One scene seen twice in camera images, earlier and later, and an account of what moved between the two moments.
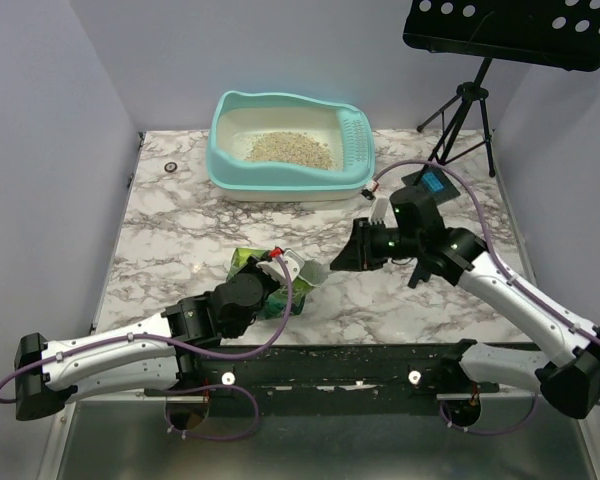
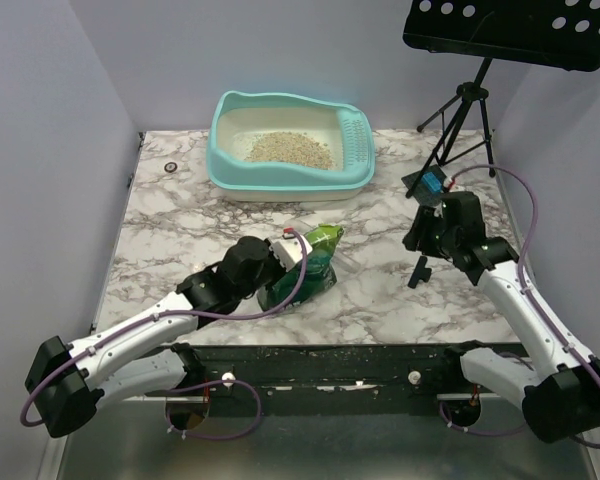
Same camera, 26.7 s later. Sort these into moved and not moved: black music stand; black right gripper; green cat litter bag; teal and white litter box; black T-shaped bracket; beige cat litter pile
Moved: black right gripper; green cat litter bag
Not moved: teal and white litter box; black T-shaped bracket; beige cat litter pile; black music stand
